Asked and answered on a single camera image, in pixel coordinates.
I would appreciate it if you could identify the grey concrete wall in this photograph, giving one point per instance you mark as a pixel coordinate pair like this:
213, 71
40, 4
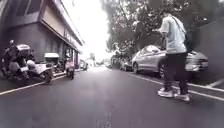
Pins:
211, 43

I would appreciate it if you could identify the row of trees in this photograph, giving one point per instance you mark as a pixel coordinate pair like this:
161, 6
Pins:
133, 20

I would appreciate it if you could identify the grey asphalt road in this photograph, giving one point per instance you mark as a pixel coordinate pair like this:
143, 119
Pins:
100, 100

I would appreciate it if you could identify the person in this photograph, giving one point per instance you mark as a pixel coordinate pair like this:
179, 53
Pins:
175, 40

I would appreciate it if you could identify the dark building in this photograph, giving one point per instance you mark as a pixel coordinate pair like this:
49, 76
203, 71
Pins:
33, 30

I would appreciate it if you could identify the parked red scooter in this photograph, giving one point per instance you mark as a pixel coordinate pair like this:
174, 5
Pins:
70, 68

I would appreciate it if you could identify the parked white scooter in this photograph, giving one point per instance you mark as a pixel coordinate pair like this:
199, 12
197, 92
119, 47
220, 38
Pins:
33, 70

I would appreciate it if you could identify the silver car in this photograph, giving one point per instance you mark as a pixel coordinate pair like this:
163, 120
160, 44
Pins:
148, 60

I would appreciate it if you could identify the vehicle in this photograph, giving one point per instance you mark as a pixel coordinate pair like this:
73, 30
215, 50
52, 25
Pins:
126, 65

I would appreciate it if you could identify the parked scooter with box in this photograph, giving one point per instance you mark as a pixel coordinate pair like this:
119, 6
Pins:
53, 60

